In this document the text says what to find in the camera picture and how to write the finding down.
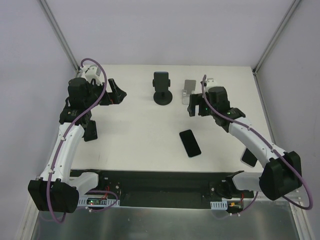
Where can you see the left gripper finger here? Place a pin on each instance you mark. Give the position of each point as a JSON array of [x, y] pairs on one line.
[[114, 98], [115, 88]]

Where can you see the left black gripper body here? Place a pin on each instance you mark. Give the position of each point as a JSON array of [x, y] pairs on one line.
[[109, 94]]

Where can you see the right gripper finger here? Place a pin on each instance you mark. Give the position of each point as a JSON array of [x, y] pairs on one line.
[[194, 100], [203, 110]]

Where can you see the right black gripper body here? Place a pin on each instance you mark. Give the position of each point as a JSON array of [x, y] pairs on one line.
[[198, 106]]

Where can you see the silver folding phone stand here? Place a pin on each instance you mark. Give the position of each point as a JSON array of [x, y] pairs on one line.
[[188, 89]]

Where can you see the black clamp phone stand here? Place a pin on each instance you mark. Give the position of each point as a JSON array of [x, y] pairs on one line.
[[163, 98]]

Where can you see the blue-edged black phone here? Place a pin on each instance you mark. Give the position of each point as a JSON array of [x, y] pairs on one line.
[[161, 81]]

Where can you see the teal-edged black phone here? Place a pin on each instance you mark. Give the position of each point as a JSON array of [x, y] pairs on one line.
[[190, 143]]

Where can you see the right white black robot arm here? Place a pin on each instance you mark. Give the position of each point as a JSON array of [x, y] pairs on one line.
[[282, 170]]

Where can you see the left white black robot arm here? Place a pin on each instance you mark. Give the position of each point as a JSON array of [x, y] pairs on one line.
[[54, 190]]

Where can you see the white-edged black phone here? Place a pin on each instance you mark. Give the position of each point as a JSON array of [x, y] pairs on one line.
[[248, 158]]

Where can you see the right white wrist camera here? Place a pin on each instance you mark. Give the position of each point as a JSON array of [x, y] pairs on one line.
[[210, 83]]

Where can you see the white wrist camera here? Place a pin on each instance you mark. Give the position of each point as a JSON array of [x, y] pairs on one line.
[[92, 73], [210, 83]]

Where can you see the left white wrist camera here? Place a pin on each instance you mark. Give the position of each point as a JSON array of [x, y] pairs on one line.
[[92, 73]]

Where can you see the right aluminium frame post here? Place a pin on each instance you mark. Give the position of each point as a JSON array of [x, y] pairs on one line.
[[276, 35]]

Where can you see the aluminium frame post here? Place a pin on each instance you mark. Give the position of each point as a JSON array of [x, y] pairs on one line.
[[58, 33], [276, 35]]

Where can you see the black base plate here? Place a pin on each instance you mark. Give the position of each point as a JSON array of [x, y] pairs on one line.
[[152, 189]]

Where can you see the left aluminium frame post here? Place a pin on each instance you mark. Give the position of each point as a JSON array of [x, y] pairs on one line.
[[58, 33]]

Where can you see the right white cable duct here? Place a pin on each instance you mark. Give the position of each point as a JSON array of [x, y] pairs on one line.
[[226, 204]]

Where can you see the white cable duct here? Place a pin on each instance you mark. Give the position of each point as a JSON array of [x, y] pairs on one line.
[[97, 202], [226, 204]]

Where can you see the left white cable duct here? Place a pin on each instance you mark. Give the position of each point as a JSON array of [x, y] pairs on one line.
[[97, 202]]

